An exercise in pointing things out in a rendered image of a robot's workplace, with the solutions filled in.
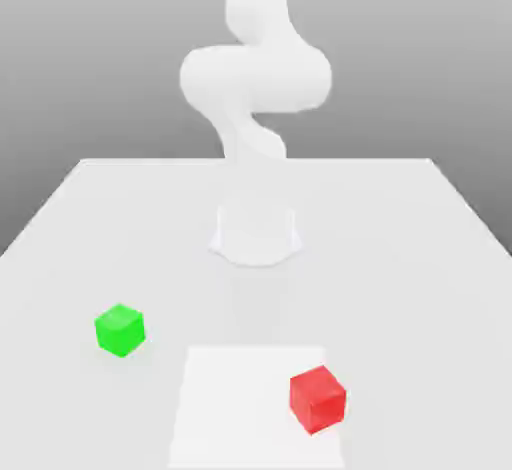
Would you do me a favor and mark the small green cube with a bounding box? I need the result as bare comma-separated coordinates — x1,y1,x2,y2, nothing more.
93,302,146,358

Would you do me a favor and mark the small red cube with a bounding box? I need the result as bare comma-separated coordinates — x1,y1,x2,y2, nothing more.
288,364,347,437

